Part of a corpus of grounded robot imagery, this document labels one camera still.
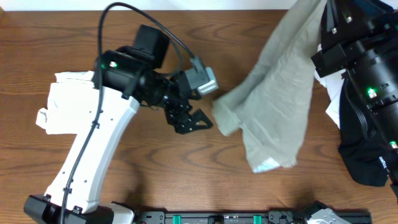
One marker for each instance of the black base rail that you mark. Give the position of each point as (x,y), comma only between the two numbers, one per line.
(315,213)

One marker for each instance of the white folded garment on left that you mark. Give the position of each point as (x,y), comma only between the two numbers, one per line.
(71,104)

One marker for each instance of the grey-green shorts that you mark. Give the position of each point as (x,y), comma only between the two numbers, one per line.
(272,104)

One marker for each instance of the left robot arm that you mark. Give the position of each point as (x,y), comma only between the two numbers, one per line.
(127,77)

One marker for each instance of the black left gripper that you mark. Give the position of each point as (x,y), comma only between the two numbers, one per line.
(179,115)

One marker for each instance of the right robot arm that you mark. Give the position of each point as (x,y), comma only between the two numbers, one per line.
(359,39)

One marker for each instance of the white garment on right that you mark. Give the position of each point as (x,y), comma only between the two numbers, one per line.
(333,84)

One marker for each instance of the black garment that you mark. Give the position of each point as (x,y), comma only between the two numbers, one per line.
(365,154)

